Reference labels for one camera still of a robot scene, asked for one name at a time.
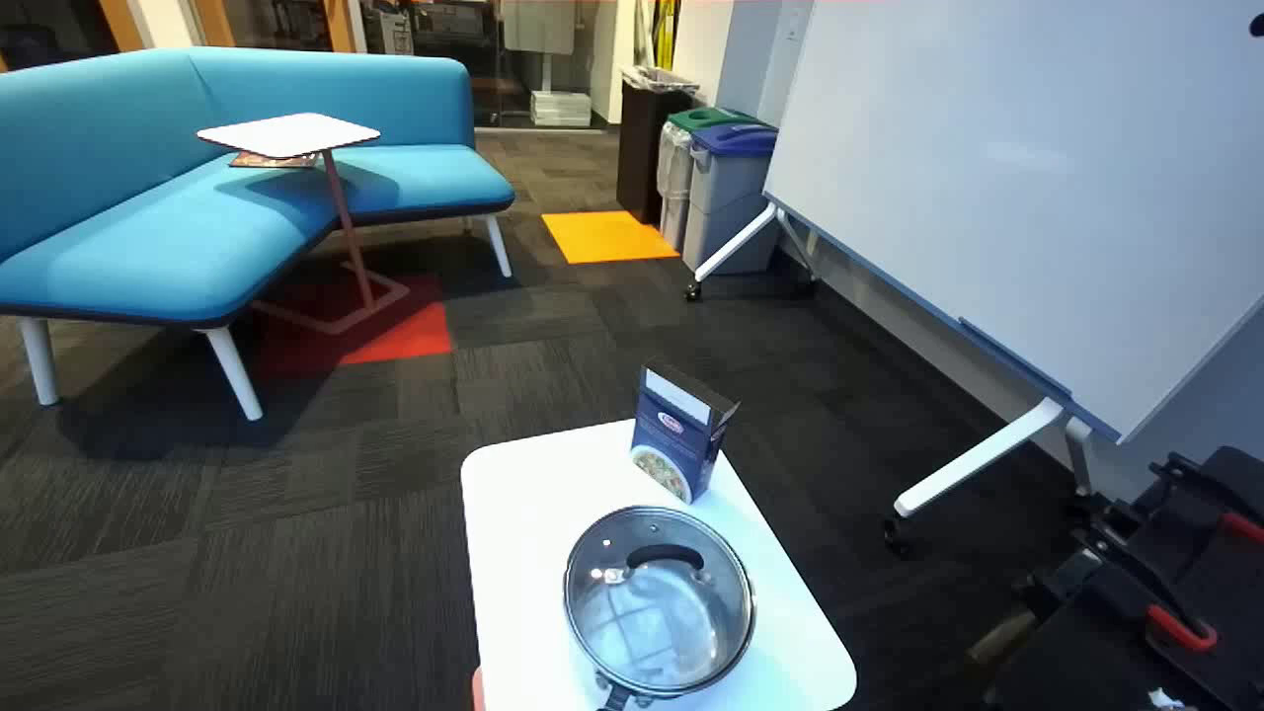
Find grey bin blue lid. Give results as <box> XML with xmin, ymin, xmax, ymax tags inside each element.
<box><xmin>680</xmin><ymin>120</ymin><xmax>781</xmax><ymax>275</ymax></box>

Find grey bin green lid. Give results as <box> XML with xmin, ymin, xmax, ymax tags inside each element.
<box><xmin>652</xmin><ymin>105</ymin><xmax>745</xmax><ymax>253</ymax></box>

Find blue pasta box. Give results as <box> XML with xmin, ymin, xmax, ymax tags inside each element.
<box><xmin>628</xmin><ymin>362</ymin><xmax>741</xmax><ymax>505</ymax></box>

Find black trash bin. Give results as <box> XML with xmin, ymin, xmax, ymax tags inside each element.
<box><xmin>614</xmin><ymin>70</ymin><xmax>702</xmax><ymax>229</ymax></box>

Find white box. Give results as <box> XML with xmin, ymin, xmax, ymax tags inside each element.
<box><xmin>531</xmin><ymin>87</ymin><xmax>598</xmax><ymax>130</ymax></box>

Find large white rolling whiteboard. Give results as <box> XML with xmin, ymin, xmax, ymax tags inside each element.
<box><xmin>685</xmin><ymin>0</ymin><xmax>1264</xmax><ymax>526</ymax></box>

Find long blue sofa white legs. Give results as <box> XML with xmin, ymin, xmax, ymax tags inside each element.
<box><xmin>0</xmin><ymin>45</ymin><xmax>520</xmax><ymax>426</ymax></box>

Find dark perforated mounting board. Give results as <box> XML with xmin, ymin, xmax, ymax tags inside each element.
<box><xmin>980</xmin><ymin>445</ymin><xmax>1264</xmax><ymax>711</ymax></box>

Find white side table orange frame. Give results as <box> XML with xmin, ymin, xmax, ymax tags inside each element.
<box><xmin>458</xmin><ymin>416</ymin><xmax>861</xmax><ymax>711</ymax></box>
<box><xmin>192</xmin><ymin>110</ymin><xmax>415</xmax><ymax>340</ymax></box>

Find silver pot black handle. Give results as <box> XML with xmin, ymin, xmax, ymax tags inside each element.
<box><xmin>562</xmin><ymin>500</ymin><xmax>764</xmax><ymax>711</ymax></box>

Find black clamp red handle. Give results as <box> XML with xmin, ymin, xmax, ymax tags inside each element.
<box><xmin>1143</xmin><ymin>595</ymin><xmax>1225</xmax><ymax>661</ymax></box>
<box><xmin>1215</xmin><ymin>505</ymin><xmax>1264</xmax><ymax>553</ymax></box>

